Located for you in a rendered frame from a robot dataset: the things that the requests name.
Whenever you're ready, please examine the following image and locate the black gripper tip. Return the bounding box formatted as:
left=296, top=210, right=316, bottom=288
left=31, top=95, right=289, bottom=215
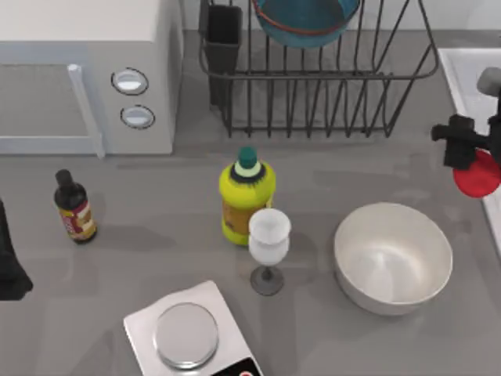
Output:
left=0, top=198, right=34, bottom=302

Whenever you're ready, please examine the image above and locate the blue bowl with red rim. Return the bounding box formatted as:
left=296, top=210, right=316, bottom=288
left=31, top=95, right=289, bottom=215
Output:
left=251, top=0, right=362, bottom=49

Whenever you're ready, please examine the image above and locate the pale microwave door handle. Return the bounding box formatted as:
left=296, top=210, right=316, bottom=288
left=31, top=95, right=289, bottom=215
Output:
left=67, top=63, right=107, bottom=160

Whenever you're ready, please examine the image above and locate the pale microwave oven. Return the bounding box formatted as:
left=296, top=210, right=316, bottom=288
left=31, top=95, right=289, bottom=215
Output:
left=0, top=0, right=185, bottom=157

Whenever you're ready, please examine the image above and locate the yellow-green bottle with green cap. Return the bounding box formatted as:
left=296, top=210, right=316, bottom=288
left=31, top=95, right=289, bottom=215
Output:
left=218, top=146, right=277, bottom=248

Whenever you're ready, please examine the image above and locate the microwave oven door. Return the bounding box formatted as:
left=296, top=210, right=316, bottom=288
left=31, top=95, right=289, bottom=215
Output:
left=0, top=62, right=103, bottom=156

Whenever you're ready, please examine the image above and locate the grey rounded box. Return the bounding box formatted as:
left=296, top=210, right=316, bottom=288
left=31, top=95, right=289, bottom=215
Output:
left=476, top=67, right=501, bottom=96

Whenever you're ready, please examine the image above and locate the black wire dish rack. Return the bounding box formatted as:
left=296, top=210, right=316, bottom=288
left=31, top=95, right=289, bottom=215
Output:
left=198, top=0, right=441, bottom=139

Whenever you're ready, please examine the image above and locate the white kitchen scale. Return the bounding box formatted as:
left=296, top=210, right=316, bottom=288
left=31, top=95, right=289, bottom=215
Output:
left=122, top=279, right=266, bottom=376

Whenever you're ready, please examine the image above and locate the small round microwave knob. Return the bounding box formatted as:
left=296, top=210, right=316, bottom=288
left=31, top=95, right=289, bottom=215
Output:
left=119, top=104, right=156, bottom=130

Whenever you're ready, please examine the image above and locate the white wine glass grey foot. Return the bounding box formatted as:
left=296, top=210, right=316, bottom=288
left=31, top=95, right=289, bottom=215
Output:
left=247, top=208, right=293, bottom=296

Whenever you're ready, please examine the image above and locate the large round microwave knob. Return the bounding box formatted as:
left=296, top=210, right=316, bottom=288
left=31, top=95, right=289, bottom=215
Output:
left=110, top=67, right=150, bottom=96

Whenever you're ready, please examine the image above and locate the red cup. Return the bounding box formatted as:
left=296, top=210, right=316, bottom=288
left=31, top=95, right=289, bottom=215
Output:
left=452, top=148, right=501, bottom=200

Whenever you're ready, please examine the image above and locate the large white bowl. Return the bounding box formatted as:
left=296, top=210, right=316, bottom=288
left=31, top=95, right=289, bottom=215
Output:
left=333, top=201, right=455, bottom=316

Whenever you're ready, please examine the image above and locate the dark brown sauce bottle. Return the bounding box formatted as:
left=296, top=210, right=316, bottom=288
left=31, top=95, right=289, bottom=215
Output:
left=53, top=168, right=99, bottom=246

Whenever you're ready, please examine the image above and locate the black utensil holder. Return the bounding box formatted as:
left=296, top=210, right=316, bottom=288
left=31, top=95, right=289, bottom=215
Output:
left=199, top=2, right=244, bottom=107

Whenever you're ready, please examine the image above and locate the white sink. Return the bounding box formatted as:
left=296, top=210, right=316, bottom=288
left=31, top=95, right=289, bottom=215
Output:
left=437, top=47, right=501, bottom=256

